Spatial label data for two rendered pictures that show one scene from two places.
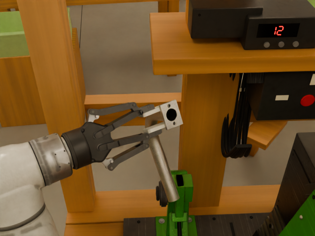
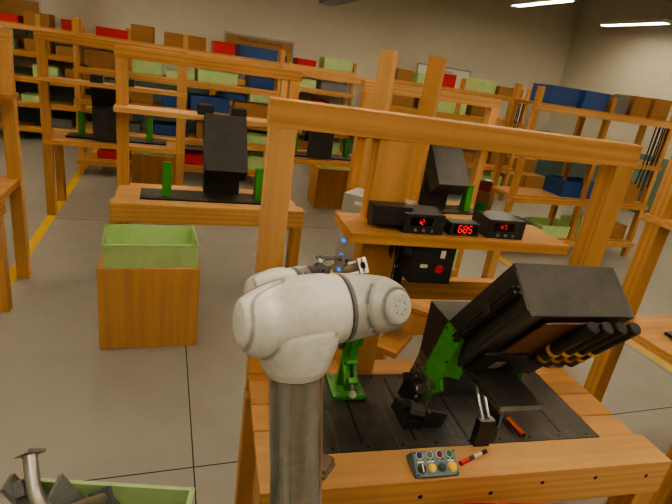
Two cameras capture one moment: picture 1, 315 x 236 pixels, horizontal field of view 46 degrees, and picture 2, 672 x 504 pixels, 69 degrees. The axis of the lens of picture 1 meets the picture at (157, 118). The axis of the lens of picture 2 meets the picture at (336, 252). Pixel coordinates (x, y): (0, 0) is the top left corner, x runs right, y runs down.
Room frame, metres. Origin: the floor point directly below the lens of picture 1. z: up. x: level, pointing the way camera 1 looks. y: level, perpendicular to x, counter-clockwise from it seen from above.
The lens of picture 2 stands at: (-0.86, 0.42, 2.06)
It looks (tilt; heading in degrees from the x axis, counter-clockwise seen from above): 20 degrees down; 347
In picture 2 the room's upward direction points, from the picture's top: 9 degrees clockwise
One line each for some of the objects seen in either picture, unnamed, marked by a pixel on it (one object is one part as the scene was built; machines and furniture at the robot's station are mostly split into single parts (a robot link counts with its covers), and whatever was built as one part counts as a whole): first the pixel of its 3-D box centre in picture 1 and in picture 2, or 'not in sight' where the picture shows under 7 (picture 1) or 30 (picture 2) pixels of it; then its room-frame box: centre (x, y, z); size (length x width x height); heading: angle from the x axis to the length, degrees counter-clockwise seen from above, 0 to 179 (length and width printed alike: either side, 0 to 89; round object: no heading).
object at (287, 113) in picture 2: not in sight; (469, 135); (0.88, -0.43, 1.89); 1.50 x 0.09 x 0.09; 93
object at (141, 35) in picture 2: not in sight; (183, 108); (7.50, 1.25, 1.12); 3.01 x 0.54 x 2.24; 98
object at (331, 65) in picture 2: not in sight; (281, 106); (10.15, -0.51, 1.12); 3.01 x 0.54 x 2.23; 98
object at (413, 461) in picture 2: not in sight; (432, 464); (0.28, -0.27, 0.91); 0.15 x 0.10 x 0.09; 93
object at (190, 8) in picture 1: (223, 17); (389, 213); (0.79, -0.15, 1.59); 0.15 x 0.07 x 0.07; 93
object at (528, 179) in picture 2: not in sight; (513, 174); (9.21, -5.78, 0.37); 1.20 x 0.81 x 0.74; 100
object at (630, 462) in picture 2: not in sight; (475, 476); (0.30, -0.46, 0.82); 1.50 x 0.14 x 0.15; 93
